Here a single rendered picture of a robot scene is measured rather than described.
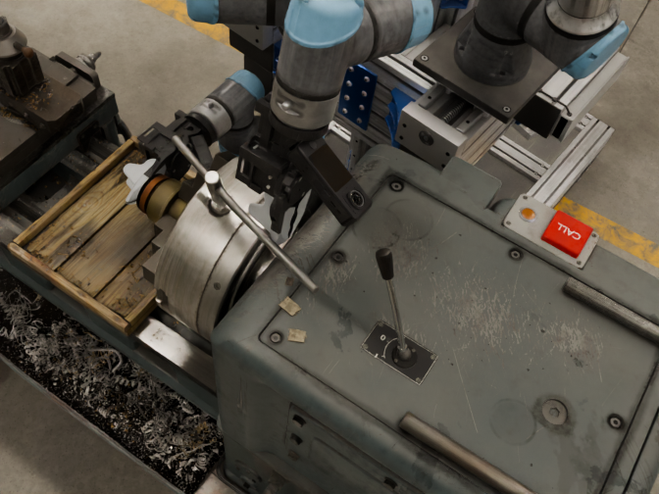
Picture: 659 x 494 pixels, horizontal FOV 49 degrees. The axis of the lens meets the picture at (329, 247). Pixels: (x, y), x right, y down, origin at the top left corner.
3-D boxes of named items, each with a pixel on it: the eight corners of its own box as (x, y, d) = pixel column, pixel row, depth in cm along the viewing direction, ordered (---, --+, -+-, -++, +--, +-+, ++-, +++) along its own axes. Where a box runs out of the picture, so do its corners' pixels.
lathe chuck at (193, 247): (313, 227, 141) (305, 142, 112) (215, 358, 131) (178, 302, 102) (276, 205, 143) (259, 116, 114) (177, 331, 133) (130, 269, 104)
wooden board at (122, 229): (244, 213, 152) (244, 202, 149) (127, 338, 135) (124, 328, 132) (136, 146, 159) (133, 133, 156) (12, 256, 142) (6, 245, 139)
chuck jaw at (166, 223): (217, 244, 119) (170, 292, 113) (217, 261, 123) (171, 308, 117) (166, 211, 122) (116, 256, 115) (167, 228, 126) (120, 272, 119)
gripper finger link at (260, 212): (251, 224, 99) (261, 175, 93) (285, 247, 98) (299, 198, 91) (237, 236, 97) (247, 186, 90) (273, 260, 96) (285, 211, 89)
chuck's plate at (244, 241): (328, 236, 140) (324, 154, 111) (230, 368, 130) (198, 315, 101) (313, 227, 141) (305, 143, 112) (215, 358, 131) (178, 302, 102)
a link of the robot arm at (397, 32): (384, -50, 85) (316, -38, 79) (450, 3, 81) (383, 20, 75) (365, 8, 91) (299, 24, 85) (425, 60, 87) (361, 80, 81)
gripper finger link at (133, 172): (107, 188, 126) (143, 157, 131) (132, 206, 125) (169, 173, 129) (104, 177, 124) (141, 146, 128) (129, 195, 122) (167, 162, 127)
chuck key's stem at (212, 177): (214, 212, 111) (200, 175, 100) (226, 203, 112) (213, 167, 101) (223, 222, 110) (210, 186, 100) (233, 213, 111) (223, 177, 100)
